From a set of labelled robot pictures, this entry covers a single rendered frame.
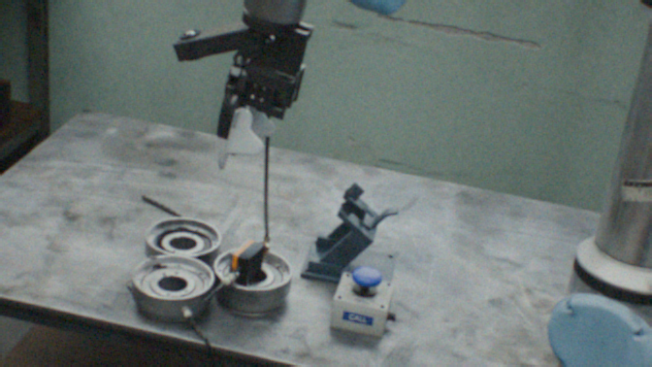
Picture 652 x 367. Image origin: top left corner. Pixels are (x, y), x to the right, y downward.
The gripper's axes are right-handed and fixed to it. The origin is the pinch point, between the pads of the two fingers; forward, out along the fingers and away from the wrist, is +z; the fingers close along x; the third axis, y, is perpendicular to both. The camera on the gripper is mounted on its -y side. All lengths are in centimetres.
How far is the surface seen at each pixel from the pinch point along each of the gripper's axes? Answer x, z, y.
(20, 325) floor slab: 74, 107, -59
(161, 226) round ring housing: 1.9, 15.9, -6.9
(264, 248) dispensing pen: -0.9, 11.7, 8.6
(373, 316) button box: -8.1, 11.4, 25.6
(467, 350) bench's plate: -5.9, 13.0, 38.5
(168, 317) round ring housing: -15.2, 17.2, 1.1
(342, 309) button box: -8.2, 11.9, 21.6
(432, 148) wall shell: 156, 60, 27
